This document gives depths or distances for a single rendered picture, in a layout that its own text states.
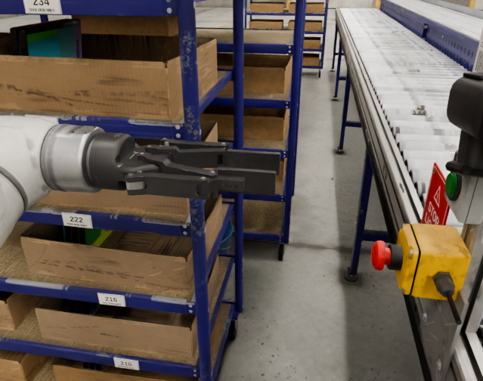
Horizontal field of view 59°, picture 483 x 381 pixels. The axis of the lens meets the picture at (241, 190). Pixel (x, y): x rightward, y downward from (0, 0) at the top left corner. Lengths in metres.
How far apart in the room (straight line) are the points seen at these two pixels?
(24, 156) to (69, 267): 0.51
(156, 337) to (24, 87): 0.62
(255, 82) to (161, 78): 1.03
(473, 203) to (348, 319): 1.25
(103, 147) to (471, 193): 0.43
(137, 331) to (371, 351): 0.87
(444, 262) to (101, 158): 0.43
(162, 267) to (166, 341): 0.22
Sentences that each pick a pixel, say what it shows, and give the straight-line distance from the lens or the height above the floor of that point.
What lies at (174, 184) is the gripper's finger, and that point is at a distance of 0.50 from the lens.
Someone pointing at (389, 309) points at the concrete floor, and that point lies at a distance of 1.82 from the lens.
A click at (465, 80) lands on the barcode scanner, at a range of 0.47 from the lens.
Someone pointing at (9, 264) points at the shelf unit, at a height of 0.54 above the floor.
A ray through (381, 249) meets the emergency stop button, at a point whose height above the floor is 0.86.
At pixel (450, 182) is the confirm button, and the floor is 0.95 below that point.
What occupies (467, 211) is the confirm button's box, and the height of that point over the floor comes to 0.93.
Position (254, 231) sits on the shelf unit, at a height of 0.14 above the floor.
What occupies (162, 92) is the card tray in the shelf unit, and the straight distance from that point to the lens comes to 0.76.
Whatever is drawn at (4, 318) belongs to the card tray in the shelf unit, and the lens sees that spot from 1.29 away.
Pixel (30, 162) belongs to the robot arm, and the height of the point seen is 0.96.
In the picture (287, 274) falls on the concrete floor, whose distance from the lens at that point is 1.90.
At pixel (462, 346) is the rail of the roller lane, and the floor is 0.74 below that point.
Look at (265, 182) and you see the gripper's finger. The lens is 0.50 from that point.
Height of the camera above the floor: 1.17
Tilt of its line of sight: 27 degrees down
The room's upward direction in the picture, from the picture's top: straight up
